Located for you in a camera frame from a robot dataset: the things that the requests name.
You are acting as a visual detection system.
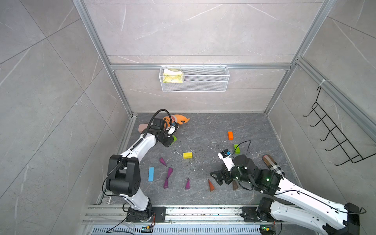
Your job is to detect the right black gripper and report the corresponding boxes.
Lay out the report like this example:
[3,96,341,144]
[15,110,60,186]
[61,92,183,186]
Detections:
[209,162,252,185]

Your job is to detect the purple wedge block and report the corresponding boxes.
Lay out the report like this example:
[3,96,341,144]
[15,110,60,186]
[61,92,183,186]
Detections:
[167,167,173,179]
[159,158,167,166]
[163,178,169,189]
[185,178,191,190]

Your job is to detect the yellow rectangular block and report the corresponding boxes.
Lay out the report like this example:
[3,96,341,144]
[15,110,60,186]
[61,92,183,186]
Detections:
[183,152,193,159]

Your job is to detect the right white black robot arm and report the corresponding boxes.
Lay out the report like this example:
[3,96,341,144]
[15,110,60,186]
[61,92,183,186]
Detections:
[210,149,365,235]

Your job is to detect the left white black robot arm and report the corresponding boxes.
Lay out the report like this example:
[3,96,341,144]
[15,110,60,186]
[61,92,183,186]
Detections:
[102,118,179,222]

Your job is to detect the dark brown wedge block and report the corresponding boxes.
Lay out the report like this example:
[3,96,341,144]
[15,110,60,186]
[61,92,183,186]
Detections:
[232,181,239,191]

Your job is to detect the reddish brown wedge block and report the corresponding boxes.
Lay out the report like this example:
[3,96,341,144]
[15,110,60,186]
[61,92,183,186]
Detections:
[208,180,215,192]

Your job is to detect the orange fish plush toy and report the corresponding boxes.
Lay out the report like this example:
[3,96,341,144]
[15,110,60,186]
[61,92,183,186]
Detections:
[163,115,190,129]

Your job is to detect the pink rectangular case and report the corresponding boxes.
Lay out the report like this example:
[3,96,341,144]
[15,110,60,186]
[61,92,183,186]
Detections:
[138,123,148,133]

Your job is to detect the light blue eraser block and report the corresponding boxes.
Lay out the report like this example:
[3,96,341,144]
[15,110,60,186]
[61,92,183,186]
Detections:
[148,167,154,182]

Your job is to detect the orange rectangular block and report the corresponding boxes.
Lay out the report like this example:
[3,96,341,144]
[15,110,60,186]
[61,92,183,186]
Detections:
[228,131,234,141]

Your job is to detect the plaid brown cylinder case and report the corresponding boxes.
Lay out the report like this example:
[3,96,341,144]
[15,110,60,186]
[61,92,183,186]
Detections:
[262,154,286,177]

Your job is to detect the yellow white cloth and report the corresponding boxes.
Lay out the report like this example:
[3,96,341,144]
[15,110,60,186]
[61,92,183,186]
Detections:
[162,69,185,83]

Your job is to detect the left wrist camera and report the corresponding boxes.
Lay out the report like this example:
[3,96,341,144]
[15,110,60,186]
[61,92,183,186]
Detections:
[167,122,179,136]

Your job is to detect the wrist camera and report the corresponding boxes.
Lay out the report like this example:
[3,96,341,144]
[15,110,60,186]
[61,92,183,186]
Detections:
[167,122,179,136]
[218,149,235,171]

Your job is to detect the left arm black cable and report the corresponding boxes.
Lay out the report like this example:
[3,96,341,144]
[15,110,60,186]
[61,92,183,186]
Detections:
[142,108,173,139]

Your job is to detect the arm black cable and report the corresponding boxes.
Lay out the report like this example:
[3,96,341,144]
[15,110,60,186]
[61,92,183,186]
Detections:
[231,140,367,215]
[142,108,173,139]

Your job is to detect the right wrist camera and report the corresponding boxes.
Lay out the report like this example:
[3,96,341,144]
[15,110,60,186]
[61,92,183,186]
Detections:
[218,149,235,171]

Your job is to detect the white wire wall basket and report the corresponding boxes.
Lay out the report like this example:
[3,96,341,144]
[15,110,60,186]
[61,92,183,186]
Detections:
[159,65,230,93]

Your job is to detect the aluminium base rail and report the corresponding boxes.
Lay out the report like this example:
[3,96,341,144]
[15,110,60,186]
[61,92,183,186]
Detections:
[78,204,315,235]

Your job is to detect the black wire hook rack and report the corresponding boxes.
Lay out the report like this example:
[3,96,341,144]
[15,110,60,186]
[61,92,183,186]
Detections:
[303,86,376,166]

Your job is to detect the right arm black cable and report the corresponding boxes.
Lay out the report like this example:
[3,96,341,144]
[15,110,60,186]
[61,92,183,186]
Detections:
[231,140,367,215]

